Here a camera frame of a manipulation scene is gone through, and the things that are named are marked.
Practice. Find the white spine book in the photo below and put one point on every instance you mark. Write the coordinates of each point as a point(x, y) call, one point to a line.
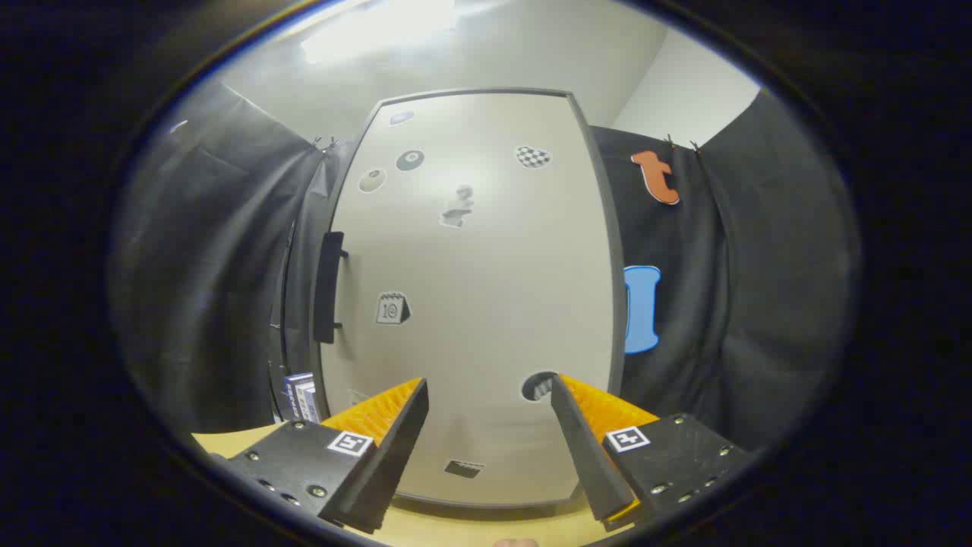
point(308, 403)

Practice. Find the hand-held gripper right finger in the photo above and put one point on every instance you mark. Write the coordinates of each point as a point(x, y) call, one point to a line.
point(588, 456)

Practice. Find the black backdrop cloth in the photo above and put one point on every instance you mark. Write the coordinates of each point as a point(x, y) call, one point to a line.
point(205, 266)

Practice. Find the grey cabinet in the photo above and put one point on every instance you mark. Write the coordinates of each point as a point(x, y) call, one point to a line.
point(613, 304)

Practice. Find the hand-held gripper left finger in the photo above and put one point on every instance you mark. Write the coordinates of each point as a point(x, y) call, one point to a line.
point(395, 456)

